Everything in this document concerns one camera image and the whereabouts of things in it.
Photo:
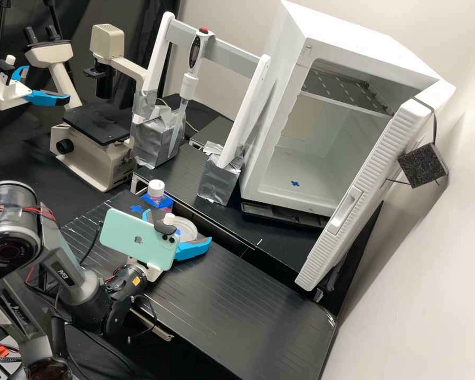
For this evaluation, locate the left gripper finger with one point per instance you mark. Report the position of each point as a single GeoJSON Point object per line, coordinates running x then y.
{"type": "Point", "coordinates": [47, 98]}
{"type": "Point", "coordinates": [20, 71]}

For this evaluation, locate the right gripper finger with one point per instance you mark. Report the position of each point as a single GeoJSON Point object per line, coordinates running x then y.
{"type": "Point", "coordinates": [192, 250]}
{"type": "Point", "coordinates": [146, 214]}

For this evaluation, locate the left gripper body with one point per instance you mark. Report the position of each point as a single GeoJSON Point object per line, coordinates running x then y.
{"type": "Point", "coordinates": [8, 95]}

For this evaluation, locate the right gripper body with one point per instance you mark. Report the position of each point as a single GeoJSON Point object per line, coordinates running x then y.
{"type": "Point", "coordinates": [148, 271]}

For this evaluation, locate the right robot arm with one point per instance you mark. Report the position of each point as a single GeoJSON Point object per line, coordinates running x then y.
{"type": "Point", "coordinates": [63, 269]}

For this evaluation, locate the petri dish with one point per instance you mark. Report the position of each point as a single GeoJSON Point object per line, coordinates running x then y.
{"type": "Point", "coordinates": [186, 229]}

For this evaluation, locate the white incubator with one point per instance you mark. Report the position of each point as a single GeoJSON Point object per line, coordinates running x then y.
{"type": "Point", "coordinates": [285, 99]}

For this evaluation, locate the incubator door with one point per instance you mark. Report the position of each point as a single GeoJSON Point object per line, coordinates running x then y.
{"type": "Point", "coordinates": [364, 198]}

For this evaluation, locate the blue bottle holder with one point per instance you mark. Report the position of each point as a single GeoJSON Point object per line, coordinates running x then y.
{"type": "Point", "coordinates": [165, 205]}

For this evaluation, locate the small bottle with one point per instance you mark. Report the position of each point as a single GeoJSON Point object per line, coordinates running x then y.
{"type": "Point", "coordinates": [156, 190]}

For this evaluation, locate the black platform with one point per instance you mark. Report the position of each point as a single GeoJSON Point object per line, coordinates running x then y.
{"type": "Point", "coordinates": [190, 178]}
{"type": "Point", "coordinates": [213, 132]}
{"type": "Point", "coordinates": [229, 308]}

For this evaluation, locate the cream microscope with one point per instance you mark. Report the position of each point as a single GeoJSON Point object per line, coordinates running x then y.
{"type": "Point", "coordinates": [91, 158]}

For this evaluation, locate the black tray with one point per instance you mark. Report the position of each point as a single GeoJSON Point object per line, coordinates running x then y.
{"type": "Point", "coordinates": [277, 215]}

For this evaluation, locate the pipette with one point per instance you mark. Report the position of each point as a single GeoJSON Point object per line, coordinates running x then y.
{"type": "Point", "coordinates": [196, 55]}

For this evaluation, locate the white pipette stand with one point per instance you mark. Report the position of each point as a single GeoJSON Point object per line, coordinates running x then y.
{"type": "Point", "coordinates": [229, 53]}

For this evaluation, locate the right wrist camera phone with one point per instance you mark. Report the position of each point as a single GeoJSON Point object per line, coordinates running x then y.
{"type": "Point", "coordinates": [136, 239]}

